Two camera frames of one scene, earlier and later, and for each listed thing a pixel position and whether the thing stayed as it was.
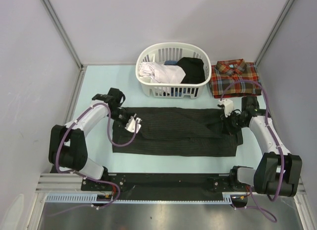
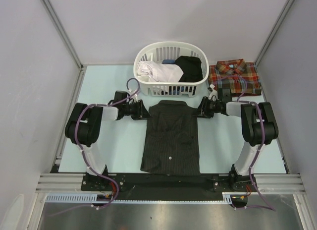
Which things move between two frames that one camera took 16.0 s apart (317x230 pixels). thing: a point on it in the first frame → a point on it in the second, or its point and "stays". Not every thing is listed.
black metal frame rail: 164,186 stays
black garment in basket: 193,69 stays
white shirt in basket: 162,74 stays
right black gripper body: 234,123 → 212,107
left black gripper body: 120,116 → 132,110
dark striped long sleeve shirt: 177,132 → 171,145
